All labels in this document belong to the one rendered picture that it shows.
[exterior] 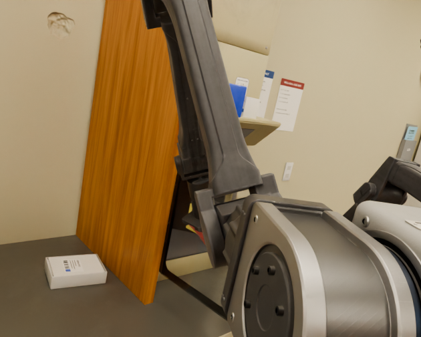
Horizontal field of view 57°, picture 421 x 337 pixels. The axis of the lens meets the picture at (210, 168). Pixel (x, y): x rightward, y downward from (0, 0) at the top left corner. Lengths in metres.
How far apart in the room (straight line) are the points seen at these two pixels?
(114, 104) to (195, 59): 0.80
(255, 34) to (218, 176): 0.87
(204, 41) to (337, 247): 0.32
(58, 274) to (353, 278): 1.03
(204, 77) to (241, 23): 0.75
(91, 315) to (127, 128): 0.54
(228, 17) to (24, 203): 0.91
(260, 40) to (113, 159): 0.61
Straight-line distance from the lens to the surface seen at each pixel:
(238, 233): 0.36
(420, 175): 0.96
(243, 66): 1.26
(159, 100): 1.08
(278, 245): 0.28
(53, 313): 1.15
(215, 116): 0.48
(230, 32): 1.21
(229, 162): 0.47
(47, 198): 1.50
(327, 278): 0.27
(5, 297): 1.21
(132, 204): 1.19
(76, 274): 1.23
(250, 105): 1.20
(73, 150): 1.47
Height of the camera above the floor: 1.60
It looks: 13 degrees down
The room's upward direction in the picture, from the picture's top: 12 degrees clockwise
